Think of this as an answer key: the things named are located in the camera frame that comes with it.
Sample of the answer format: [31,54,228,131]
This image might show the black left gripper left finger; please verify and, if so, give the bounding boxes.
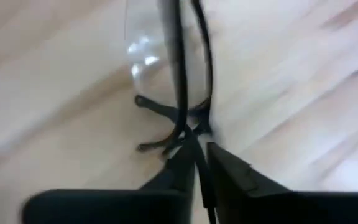
[22,143,197,224]

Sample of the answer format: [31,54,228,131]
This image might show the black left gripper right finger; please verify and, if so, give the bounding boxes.
[206,142,358,224]

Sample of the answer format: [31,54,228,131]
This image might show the black clear safety glasses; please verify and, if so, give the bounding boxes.
[124,0,218,224]

